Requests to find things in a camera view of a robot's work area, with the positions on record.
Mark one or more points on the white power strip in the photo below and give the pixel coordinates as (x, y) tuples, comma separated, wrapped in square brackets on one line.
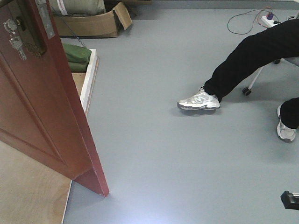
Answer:
[(269, 23)]

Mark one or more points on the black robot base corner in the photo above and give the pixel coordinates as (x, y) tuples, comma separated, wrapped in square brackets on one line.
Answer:
[(290, 200)]

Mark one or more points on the olive green sack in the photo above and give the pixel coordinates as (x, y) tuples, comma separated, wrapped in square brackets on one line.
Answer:
[(77, 7)]

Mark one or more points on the seated person in white shirt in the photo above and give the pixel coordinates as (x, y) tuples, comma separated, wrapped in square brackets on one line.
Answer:
[(253, 52)]

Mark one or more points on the plywood base board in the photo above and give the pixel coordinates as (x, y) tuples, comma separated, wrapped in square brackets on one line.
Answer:
[(30, 192)]

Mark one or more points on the open cardboard box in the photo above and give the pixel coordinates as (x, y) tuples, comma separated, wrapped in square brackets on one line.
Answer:
[(95, 26)]

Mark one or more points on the silver door keys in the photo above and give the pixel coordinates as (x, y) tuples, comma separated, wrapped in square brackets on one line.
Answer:
[(17, 44)]

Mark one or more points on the metal door latch plate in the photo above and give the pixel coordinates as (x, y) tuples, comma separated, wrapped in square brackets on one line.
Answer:
[(45, 17)]

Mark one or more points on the brown wooden door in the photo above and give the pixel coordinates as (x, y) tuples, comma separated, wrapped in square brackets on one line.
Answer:
[(40, 110)]

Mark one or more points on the white wooden base strip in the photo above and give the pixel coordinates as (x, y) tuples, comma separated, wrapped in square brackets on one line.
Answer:
[(87, 88)]

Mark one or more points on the lower green sandbag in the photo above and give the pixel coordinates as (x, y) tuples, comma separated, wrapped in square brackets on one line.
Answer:
[(78, 67)]

